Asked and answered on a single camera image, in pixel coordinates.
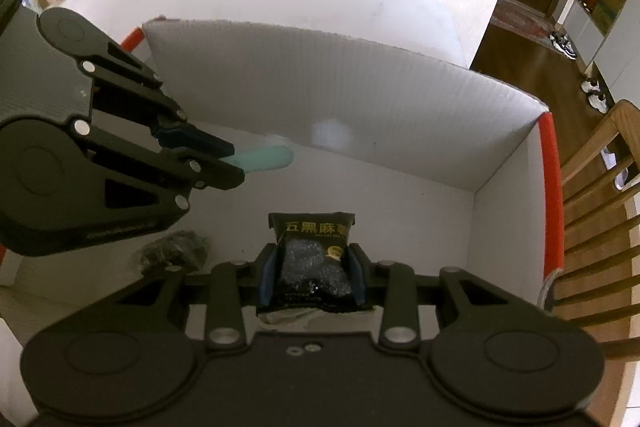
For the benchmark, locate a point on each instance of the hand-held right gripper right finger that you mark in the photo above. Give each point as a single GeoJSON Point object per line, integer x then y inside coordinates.
{"type": "Point", "coordinates": [356, 279]}

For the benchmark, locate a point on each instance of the patterned doormat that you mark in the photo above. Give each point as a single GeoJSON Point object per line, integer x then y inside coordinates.
{"type": "Point", "coordinates": [520, 17]}

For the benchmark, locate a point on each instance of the teal stick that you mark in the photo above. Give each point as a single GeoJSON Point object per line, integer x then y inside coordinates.
{"type": "Point", "coordinates": [265, 158]}

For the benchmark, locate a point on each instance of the red cardboard box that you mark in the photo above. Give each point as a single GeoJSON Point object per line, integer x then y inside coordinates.
{"type": "Point", "coordinates": [350, 107]}

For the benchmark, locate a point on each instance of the wooden chair with brown slats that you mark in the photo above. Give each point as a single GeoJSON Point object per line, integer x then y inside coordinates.
{"type": "Point", "coordinates": [600, 217]}

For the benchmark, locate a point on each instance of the dark scrunchie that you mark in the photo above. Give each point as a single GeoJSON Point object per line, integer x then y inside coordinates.
{"type": "Point", "coordinates": [172, 252]}

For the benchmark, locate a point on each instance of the black snack packet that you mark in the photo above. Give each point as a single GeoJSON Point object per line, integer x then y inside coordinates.
{"type": "Point", "coordinates": [310, 267]}

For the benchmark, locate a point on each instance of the white sneaker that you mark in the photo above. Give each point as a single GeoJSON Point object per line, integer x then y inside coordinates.
{"type": "Point", "coordinates": [590, 85]}
{"type": "Point", "coordinates": [600, 103]}

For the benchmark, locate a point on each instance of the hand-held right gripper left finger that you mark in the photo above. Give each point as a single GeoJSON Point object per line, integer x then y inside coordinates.
{"type": "Point", "coordinates": [267, 279]}

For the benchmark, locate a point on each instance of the dark sneaker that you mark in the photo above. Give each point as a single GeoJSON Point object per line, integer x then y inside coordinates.
{"type": "Point", "coordinates": [570, 49]}
{"type": "Point", "coordinates": [558, 41]}

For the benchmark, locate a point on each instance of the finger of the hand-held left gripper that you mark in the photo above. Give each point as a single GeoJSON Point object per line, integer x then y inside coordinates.
{"type": "Point", "coordinates": [215, 175]}
{"type": "Point", "coordinates": [200, 139]}

